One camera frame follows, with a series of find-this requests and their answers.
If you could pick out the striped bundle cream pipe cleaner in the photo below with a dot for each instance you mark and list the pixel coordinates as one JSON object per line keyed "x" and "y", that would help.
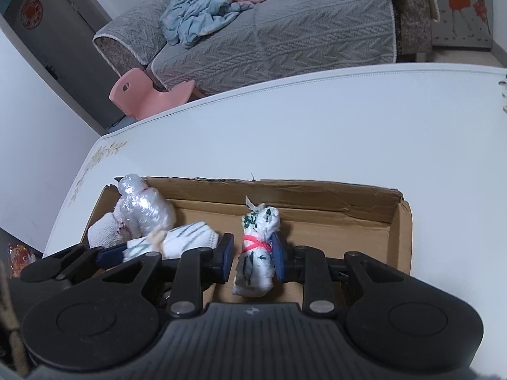
{"x": 186, "y": 239}

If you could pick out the grey sofa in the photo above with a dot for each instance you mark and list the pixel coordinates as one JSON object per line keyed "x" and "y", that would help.
{"x": 297, "y": 35}

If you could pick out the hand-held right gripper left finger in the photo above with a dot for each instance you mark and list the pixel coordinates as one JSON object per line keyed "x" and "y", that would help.
{"x": 225, "y": 257}

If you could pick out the grey panel with figure sticker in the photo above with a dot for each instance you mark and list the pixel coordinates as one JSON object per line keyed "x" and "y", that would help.
{"x": 461, "y": 4}

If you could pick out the white green bundle pink band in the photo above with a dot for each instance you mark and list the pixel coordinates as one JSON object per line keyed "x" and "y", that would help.
{"x": 255, "y": 225}

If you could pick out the brown cardboard box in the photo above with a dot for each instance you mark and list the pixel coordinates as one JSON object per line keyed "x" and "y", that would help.
{"x": 336, "y": 237}

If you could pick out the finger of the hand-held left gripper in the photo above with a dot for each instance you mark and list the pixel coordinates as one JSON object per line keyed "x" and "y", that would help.
{"x": 111, "y": 256}

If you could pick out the orange patterned item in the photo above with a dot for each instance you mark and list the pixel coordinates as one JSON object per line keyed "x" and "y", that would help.
{"x": 19, "y": 259}

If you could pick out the grey door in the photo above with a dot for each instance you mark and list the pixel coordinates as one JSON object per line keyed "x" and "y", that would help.
{"x": 63, "y": 39}

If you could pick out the red round door sticker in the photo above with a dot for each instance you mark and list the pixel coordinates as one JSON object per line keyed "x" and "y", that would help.
{"x": 31, "y": 14}

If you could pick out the pink plastic chair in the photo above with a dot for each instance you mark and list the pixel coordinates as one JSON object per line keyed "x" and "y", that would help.
{"x": 146, "y": 95}

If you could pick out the white cloth bundle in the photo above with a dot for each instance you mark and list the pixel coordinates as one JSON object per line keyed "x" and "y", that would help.
{"x": 105, "y": 233}

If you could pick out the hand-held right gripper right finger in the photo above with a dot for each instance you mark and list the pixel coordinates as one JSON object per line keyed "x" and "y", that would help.
{"x": 278, "y": 257}

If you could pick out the blue pink blanket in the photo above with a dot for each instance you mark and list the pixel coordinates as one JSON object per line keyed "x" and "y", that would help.
{"x": 202, "y": 12}

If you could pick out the clear plastic wrapped bundle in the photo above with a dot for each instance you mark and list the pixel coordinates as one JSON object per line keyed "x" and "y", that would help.
{"x": 140, "y": 206}

